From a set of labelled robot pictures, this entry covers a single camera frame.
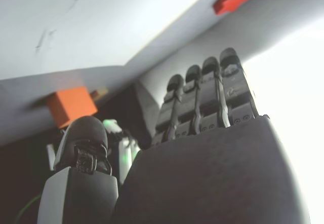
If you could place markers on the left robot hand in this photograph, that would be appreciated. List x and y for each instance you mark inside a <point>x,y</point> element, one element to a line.
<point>202,178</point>

